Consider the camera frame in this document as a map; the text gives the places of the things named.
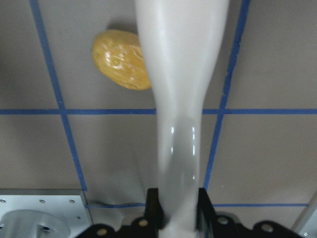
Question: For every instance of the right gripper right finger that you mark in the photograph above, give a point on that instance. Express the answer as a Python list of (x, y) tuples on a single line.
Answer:
[(211, 224)]

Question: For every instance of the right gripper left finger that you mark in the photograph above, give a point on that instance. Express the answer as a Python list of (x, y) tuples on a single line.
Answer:
[(146, 226)]

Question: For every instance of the beige hand brush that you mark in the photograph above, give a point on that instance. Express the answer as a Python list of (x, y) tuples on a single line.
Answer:
[(180, 42)]

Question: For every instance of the golden bread roll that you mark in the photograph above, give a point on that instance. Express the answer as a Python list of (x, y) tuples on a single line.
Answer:
[(117, 54)]

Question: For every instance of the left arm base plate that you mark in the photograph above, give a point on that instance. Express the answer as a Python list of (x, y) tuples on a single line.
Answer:
[(43, 213)]

